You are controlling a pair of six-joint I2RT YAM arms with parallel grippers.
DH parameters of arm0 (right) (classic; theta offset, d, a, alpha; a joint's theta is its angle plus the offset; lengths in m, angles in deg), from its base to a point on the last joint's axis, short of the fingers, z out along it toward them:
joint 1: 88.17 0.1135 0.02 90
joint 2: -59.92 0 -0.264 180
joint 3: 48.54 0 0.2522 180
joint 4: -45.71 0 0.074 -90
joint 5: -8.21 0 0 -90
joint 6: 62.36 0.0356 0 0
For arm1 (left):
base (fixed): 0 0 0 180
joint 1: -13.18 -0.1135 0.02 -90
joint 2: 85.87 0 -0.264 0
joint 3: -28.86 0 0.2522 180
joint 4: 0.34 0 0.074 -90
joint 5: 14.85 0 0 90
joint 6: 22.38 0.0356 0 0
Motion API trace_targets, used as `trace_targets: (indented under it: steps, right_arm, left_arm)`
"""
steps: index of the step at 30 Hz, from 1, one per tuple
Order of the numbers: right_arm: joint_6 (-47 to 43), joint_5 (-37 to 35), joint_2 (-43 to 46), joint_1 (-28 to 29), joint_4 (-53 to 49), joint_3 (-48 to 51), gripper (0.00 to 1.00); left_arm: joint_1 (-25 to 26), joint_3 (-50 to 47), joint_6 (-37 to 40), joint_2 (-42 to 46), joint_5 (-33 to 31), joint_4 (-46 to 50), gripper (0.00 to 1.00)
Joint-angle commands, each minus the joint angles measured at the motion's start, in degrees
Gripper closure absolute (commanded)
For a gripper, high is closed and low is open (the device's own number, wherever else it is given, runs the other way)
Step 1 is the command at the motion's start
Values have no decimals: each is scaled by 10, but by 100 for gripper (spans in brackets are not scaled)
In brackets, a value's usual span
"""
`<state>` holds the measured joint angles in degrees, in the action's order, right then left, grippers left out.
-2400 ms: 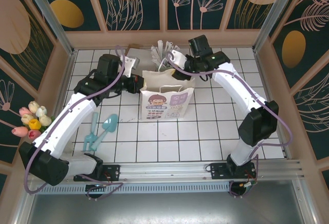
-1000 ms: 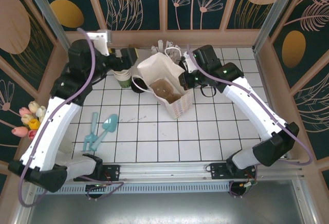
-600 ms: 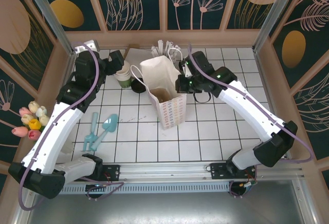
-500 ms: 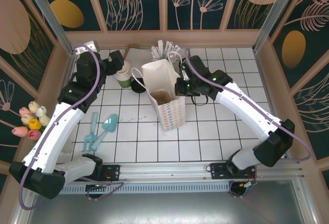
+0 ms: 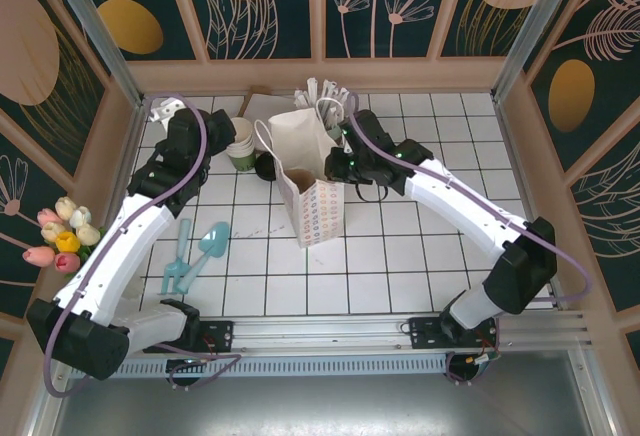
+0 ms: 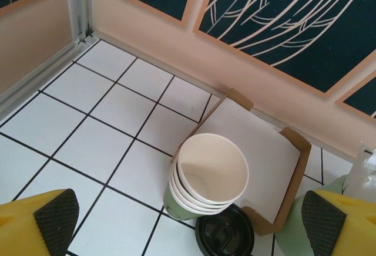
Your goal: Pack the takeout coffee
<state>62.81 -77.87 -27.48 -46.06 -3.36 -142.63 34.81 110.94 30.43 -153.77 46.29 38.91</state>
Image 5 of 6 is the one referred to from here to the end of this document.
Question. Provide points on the white printed paper bag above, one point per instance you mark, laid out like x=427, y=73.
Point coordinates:
x=320, y=216

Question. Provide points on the stack of paper cups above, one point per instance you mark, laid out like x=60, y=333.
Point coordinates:
x=242, y=133

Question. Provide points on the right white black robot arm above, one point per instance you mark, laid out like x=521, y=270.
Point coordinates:
x=460, y=206

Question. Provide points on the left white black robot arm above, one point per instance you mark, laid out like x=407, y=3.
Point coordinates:
x=115, y=256

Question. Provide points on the teal toy rake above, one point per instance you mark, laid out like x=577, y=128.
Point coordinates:
x=184, y=236

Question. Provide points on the teal toy shovel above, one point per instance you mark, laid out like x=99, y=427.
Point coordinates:
x=215, y=243

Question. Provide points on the artificial tulip bouquet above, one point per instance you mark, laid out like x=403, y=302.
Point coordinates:
x=60, y=236

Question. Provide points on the black plastic cup lid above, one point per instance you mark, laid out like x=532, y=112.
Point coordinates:
x=264, y=168

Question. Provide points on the brown cardboard box white top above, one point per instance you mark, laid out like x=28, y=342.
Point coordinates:
x=265, y=106

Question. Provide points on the grey metal panel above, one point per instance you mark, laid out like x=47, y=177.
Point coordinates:
x=320, y=406

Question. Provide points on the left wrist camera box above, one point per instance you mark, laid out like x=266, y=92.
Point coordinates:
x=165, y=111

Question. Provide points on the aluminium frame post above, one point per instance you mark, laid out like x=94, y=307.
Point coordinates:
x=97, y=31
x=537, y=31

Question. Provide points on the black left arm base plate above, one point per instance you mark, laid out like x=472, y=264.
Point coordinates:
x=222, y=336

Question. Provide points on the aluminium mounting rail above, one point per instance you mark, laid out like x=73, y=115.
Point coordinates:
x=320, y=331

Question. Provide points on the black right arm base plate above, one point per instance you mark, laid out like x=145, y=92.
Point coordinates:
x=422, y=336

